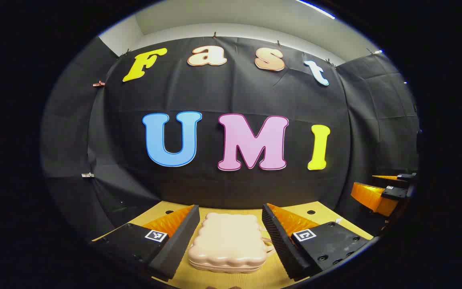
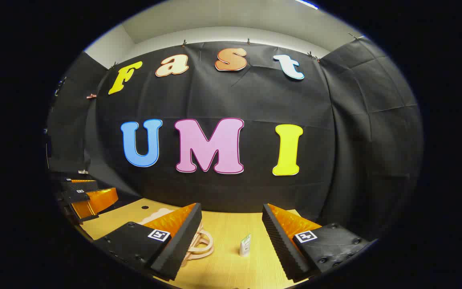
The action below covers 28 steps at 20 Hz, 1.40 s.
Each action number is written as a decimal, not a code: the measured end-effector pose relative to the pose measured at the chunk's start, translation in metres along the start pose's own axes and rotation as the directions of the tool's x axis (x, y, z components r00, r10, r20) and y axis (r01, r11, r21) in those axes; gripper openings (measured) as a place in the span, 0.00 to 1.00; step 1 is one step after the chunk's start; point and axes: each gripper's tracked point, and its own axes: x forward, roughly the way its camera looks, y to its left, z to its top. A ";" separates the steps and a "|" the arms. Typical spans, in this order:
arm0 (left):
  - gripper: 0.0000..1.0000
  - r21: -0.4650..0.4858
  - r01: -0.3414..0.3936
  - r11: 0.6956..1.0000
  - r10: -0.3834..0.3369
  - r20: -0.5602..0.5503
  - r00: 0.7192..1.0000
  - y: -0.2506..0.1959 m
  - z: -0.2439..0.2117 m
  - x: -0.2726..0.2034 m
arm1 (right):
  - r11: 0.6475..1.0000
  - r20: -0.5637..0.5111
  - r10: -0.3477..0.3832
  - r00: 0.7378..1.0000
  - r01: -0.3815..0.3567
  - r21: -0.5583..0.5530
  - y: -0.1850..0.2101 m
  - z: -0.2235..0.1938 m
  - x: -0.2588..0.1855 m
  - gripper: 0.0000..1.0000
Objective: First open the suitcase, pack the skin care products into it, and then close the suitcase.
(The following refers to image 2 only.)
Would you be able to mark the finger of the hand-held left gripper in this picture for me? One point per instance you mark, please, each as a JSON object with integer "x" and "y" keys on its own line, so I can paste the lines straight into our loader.
{"x": 80, "y": 186}
{"x": 94, "y": 202}

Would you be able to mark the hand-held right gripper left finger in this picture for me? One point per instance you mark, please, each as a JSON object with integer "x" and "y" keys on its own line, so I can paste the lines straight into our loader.
{"x": 183, "y": 241}

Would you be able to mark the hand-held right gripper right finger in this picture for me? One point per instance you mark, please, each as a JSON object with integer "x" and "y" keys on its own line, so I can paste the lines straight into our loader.
{"x": 281, "y": 241}

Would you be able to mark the pink suitcase with black lining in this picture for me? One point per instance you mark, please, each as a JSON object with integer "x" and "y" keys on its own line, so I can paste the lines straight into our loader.
{"x": 155, "y": 217}

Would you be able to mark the white skin care tube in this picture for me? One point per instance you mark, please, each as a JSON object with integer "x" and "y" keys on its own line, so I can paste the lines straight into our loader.
{"x": 244, "y": 247}

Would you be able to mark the black backdrop cloth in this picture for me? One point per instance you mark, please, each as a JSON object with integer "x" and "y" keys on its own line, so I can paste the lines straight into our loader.
{"x": 255, "y": 100}

